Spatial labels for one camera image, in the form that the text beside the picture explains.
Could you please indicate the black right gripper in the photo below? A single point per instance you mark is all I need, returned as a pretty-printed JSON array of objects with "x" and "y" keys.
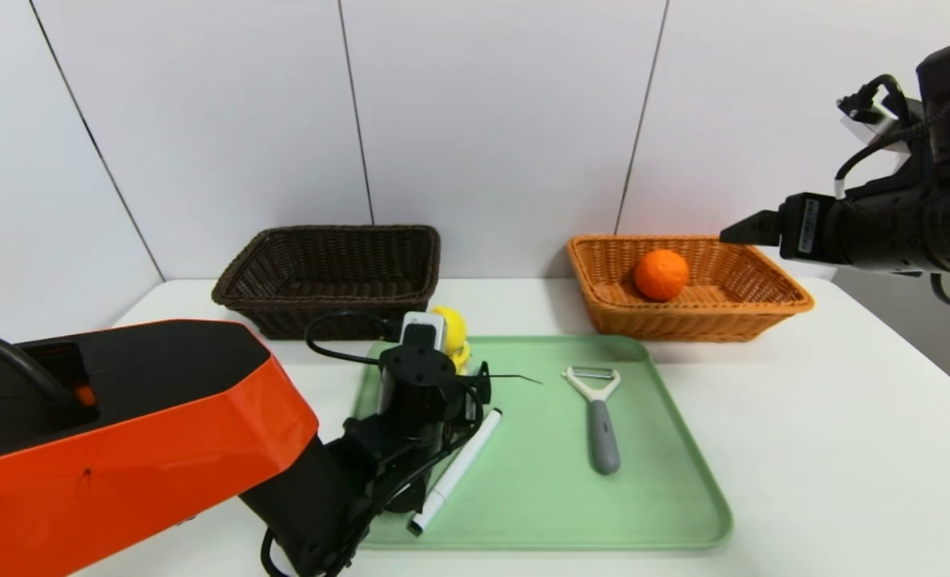
[{"x": 807, "y": 226}]

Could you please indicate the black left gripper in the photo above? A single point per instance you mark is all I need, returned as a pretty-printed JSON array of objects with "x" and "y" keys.
[{"x": 418, "y": 385}]

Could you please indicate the yellow duck toy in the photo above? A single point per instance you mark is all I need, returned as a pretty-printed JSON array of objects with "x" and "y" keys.
[{"x": 454, "y": 328}]

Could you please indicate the white marker pen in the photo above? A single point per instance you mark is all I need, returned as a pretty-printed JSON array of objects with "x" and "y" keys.
[{"x": 474, "y": 445}]

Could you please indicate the orange fruit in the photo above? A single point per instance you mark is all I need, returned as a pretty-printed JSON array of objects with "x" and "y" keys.
[{"x": 660, "y": 275}]

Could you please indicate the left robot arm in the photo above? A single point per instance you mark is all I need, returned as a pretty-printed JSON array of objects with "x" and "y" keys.
[{"x": 122, "y": 433}]

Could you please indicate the orange wicker basket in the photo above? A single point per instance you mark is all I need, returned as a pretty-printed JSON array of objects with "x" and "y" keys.
[{"x": 731, "y": 312}]

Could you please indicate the dark brown wicker basket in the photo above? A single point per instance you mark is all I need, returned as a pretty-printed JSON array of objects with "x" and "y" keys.
[{"x": 322, "y": 264}]

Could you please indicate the thin black zip tie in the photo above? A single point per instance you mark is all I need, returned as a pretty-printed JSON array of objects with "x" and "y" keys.
[{"x": 515, "y": 377}]

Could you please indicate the light green plastic tray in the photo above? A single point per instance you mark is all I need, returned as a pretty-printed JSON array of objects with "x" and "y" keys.
[{"x": 563, "y": 505}]

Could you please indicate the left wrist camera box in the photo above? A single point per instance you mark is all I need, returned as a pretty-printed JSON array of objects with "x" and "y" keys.
[{"x": 422, "y": 330}]

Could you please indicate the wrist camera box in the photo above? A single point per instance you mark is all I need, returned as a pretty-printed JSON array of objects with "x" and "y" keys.
[
  {"x": 895, "y": 120},
  {"x": 422, "y": 330}
]

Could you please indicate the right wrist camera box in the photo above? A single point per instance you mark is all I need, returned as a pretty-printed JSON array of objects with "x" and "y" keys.
[{"x": 895, "y": 120}]

